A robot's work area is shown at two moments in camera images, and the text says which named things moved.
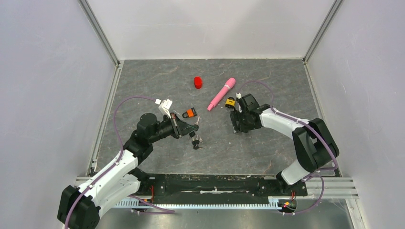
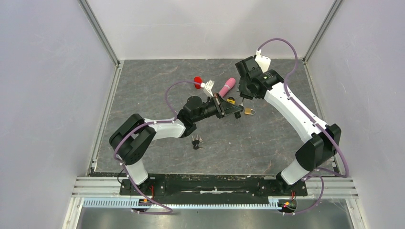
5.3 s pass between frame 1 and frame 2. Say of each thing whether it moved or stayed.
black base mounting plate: stayed
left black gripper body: moved
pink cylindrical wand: stayed
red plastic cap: stayed
